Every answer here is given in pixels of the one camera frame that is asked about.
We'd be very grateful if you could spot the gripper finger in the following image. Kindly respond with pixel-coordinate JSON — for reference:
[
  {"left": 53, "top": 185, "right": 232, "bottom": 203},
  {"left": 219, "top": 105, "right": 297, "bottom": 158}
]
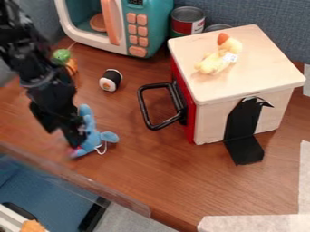
[{"left": 59, "top": 118, "right": 89, "bottom": 150}]

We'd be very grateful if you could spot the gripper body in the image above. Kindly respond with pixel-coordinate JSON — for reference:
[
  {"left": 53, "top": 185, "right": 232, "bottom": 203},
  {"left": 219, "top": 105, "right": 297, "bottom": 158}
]
[{"left": 25, "top": 70, "right": 85, "bottom": 134}]

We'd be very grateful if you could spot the blue stuffed elephant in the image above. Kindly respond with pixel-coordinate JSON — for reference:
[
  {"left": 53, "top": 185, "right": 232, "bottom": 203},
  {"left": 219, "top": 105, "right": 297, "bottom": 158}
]
[{"left": 69, "top": 103, "right": 121, "bottom": 160}]

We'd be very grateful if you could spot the orange toy carrot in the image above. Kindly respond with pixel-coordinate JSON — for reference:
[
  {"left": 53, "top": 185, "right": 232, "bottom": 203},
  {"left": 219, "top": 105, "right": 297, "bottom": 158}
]
[{"left": 51, "top": 48, "right": 81, "bottom": 77}]

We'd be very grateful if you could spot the toy sushi roll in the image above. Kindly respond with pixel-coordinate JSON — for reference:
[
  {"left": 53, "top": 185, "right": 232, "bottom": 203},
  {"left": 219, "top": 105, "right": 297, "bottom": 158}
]
[{"left": 98, "top": 68, "right": 124, "bottom": 92}]

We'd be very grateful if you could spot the brown toy bun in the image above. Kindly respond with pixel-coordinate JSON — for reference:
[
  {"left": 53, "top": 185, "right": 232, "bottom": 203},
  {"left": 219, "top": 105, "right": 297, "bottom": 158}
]
[{"left": 88, "top": 13, "right": 110, "bottom": 33}]

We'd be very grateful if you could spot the drawer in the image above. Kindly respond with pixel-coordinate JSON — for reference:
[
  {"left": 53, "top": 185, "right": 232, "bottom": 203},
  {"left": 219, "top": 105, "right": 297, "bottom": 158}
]
[{"left": 135, "top": 55, "right": 199, "bottom": 145}]

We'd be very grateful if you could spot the toy microwave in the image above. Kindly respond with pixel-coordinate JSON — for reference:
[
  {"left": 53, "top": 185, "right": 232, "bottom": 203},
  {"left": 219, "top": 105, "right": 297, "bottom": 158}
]
[{"left": 53, "top": 0, "right": 176, "bottom": 60}]

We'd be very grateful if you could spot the red can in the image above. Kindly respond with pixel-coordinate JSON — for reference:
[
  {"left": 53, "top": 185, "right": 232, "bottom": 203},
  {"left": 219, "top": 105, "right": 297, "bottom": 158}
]
[{"left": 168, "top": 5, "right": 208, "bottom": 39}]

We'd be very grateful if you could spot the yellow plush duck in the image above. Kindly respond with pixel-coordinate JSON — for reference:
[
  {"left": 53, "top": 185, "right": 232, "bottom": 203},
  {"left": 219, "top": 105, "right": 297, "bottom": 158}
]
[{"left": 193, "top": 32, "right": 245, "bottom": 76}]

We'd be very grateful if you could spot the cabinet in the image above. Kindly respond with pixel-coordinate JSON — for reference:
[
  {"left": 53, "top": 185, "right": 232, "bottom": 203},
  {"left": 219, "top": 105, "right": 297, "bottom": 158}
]
[{"left": 166, "top": 24, "right": 308, "bottom": 146}]

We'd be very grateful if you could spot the silver can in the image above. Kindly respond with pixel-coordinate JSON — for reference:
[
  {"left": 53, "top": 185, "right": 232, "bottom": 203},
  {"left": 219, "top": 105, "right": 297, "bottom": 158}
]
[{"left": 202, "top": 24, "right": 234, "bottom": 34}]

